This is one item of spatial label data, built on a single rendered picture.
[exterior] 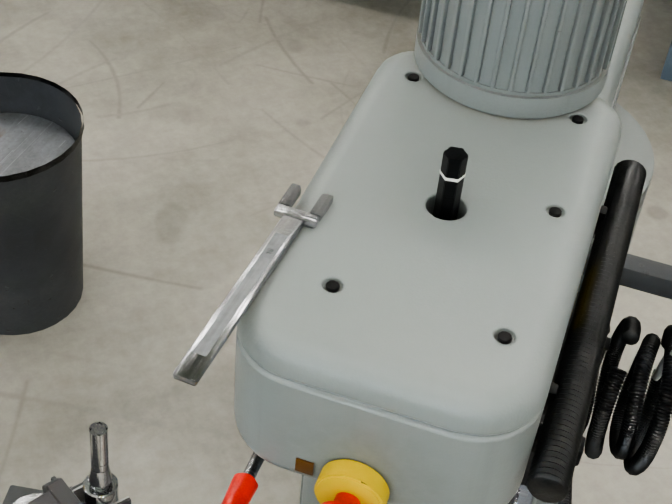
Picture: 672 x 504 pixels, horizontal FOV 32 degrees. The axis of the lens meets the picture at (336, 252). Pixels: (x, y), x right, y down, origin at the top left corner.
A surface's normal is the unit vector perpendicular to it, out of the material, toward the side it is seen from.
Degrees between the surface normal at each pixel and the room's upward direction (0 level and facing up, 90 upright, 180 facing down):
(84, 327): 0
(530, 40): 90
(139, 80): 0
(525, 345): 0
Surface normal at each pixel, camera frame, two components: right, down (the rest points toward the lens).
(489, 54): -0.37, 0.61
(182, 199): 0.07, -0.74
